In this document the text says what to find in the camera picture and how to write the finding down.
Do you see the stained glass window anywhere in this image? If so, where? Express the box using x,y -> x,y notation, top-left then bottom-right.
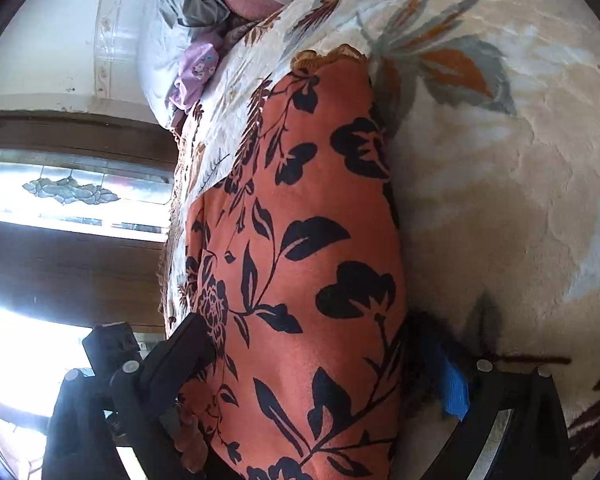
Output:
0,150 -> 174,242

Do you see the cream leaf-pattern fleece blanket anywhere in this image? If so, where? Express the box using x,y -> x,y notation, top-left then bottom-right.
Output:
161,0 -> 600,479

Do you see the light grey-blue pillow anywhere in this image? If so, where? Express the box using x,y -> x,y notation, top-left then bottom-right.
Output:
136,0 -> 230,129

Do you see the orange black floral garment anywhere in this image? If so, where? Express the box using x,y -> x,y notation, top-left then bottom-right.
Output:
180,45 -> 406,479

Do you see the purple floral cloth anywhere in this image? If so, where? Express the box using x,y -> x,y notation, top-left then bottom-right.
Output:
169,35 -> 221,113

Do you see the left hand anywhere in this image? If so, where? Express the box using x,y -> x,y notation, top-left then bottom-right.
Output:
174,402 -> 209,474

